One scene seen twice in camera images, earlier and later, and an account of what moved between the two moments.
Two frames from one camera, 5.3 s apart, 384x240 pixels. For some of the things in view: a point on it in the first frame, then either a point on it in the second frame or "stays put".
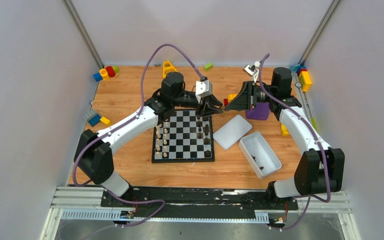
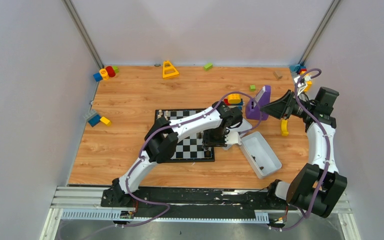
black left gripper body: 202,102 to 213,141
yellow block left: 106,121 stays put
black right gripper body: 259,97 to 294,111
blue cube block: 98,77 stays put
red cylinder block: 110,70 stays put
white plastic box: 260,155 stays put
